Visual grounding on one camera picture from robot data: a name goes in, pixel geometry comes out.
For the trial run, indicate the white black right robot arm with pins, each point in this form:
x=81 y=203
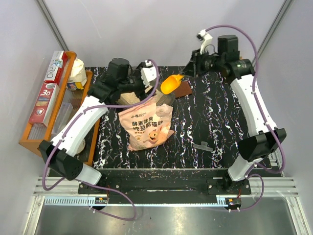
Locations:
x=264 y=135

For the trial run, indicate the pink cat litter bag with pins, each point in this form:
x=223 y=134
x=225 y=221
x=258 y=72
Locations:
x=147 y=124

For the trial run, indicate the white paper flour bag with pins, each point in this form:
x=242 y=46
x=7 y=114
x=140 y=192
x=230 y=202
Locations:
x=78 y=77

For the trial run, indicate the black bag clip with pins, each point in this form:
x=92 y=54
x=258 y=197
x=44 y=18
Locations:
x=203 y=146

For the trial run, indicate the red white toothpaste box lower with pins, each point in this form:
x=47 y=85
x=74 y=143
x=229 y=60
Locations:
x=44 y=104

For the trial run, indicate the clear plastic container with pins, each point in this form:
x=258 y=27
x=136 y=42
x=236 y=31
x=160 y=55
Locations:
x=62 y=118

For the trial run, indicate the orange wooden tray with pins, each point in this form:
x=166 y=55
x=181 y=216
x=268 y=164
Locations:
x=86 y=156

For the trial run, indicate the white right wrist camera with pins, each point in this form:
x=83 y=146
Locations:
x=205 y=38

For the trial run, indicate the white round cup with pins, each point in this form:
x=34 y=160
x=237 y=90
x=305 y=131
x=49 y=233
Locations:
x=81 y=146

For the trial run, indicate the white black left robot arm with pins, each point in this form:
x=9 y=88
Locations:
x=120 y=78

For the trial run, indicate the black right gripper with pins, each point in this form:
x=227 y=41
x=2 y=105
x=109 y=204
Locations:
x=193 y=66

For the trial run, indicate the orange wooden rack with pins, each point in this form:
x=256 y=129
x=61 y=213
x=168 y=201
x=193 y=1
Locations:
x=34 y=134

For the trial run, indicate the red white toothpaste box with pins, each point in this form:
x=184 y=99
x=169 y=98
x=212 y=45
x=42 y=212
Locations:
x=44 y=104
x=56 y=67

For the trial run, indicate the yellow plastic litter scoop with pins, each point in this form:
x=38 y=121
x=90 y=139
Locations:
x=171 y=83

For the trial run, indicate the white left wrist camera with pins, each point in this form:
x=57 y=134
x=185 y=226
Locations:
x=148 y=72

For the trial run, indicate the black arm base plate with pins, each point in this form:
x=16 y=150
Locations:
x=206 y=181

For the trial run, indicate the red white toothpaste box upper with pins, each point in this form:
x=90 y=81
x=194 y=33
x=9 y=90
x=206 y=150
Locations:
x=56 y=67

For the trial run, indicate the aluminium rail frame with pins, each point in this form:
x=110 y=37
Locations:
x=212 y=113

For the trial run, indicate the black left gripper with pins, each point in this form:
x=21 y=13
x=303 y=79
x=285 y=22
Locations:
x=142 y=94

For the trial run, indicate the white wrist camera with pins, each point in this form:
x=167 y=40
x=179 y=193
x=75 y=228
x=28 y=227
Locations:
x=205 y=38
x=148 y=72

